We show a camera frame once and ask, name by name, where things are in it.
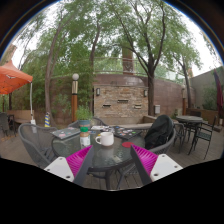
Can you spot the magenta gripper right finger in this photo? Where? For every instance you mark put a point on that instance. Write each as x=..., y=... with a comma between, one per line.
x=152, y=167

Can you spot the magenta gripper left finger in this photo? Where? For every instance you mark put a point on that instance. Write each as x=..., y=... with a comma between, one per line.
x=73, y=168

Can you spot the black metal chair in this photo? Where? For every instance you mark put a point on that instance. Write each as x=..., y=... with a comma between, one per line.
x=204, y=132

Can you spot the dark sticker-covered laptop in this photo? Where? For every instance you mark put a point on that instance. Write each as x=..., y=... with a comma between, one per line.
x=125, y=133

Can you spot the black backpack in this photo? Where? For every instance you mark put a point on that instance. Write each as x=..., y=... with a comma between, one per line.
x=159, y=133

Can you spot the grey wicker chair left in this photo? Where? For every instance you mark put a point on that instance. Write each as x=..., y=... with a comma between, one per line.
x=38, y=143

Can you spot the wooden globe lamp post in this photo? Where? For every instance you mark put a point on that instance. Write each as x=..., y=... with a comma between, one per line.
x=74, y=97

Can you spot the orange patio umbrella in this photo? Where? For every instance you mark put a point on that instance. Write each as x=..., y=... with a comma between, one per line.
x=11, y=78

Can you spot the red round coaster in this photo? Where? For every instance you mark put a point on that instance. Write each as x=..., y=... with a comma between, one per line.
x=127, y=144

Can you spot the potted green plant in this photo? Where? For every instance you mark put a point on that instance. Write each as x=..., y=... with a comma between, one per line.
x=83, y=113

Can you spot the round background patio table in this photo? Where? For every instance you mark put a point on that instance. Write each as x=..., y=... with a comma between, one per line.
x=188, y=120

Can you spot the stone brick fountain wall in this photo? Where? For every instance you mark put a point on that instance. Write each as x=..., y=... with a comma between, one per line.
x=120, y=99

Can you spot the green-capped plastic bottle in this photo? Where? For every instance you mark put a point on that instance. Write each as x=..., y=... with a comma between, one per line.
x=84, y=137

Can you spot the white ceramic mug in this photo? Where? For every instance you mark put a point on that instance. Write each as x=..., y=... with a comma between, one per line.
x=105, y=139

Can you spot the sticker-covered grey laptop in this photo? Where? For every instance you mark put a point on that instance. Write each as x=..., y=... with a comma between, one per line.
x=65, y=133

